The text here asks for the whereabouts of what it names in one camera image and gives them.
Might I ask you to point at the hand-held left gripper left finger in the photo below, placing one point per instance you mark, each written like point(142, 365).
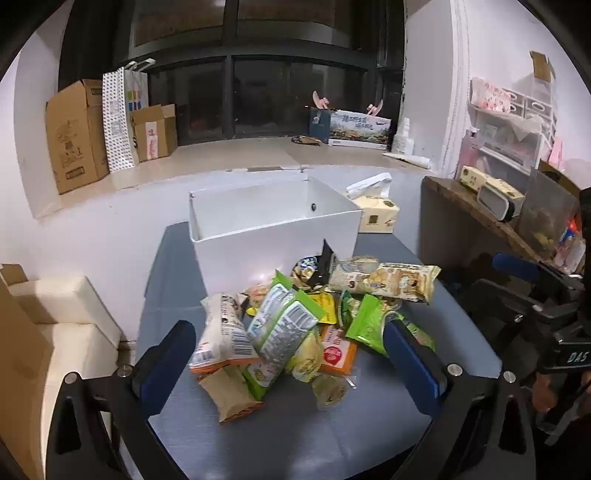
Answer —
point(168, 364)

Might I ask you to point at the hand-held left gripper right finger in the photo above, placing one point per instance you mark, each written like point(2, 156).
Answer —
point(411, 369)

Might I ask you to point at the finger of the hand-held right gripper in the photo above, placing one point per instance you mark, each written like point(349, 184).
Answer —
point(498, 300)
point(512, 266)

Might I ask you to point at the white barcode snack packet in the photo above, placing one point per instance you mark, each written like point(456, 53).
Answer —
point(221, 332)

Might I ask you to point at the tan snack packet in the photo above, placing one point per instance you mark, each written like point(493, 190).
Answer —
point(231, 392)

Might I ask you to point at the pale round snack packet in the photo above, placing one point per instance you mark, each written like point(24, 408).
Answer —
point(330, 392)

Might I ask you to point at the long beige snack packet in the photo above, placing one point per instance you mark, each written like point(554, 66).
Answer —
point(383, 277)

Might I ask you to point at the yellow-green snack packet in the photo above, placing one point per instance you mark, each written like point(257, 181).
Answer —
point(304, 360)

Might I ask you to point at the small orange snack packet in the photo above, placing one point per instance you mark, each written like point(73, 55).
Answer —
point(256, 295)

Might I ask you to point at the green and white snack packet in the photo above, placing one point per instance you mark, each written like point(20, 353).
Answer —
point(281, 323)

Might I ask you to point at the black snack packet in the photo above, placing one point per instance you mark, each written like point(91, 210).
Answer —
point(325, 265)

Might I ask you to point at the blue and white snack packet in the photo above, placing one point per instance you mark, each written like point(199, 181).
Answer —
point(303, 270)

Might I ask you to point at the white storage box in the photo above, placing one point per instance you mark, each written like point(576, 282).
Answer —
point(277, 240)

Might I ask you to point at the person's right hand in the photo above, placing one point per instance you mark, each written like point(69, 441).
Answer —
point(547, 392)

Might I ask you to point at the grey and white speaker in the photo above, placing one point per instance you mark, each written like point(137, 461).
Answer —
point(495, 205)

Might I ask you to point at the clear plastic container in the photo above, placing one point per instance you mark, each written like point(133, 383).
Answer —
point(547, 207)

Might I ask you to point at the wooden side table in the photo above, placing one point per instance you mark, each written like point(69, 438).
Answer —
point(461, 198)

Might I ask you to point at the cream sofa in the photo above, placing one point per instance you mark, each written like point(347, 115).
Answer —
point(69, 318)

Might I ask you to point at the clear plastic drawer unit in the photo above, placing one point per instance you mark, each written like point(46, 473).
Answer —
point(508, 143)

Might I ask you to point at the brown cardboard sheet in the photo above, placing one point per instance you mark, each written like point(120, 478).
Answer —
point(18, 350)

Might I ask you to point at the white bottle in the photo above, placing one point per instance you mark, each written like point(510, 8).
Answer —
point(403, 138)

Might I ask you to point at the pink floral cloth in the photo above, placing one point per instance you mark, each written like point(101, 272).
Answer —
point(491, 97)

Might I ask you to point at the tiny cardboard box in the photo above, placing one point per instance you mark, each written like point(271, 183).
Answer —
point(541, 67)

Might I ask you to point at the printed gift box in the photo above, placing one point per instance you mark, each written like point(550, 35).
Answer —
point(355, 129)

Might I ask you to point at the pink ear ornament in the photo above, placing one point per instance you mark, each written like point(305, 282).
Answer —
point(317, 99)
point(375, 108)

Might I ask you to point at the small cardboard box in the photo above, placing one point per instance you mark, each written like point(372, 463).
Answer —
point(152, 134)

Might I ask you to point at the brown paper scrap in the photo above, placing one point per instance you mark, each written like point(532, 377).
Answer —
point(305, 140)

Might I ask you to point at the large cardboard box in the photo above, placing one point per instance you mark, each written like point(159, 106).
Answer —
point(74, 138)

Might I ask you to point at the dotted paper bag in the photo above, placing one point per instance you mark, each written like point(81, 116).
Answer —
point(117, 124)

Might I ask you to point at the white paper bag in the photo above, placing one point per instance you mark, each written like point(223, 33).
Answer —
point(138, 90)

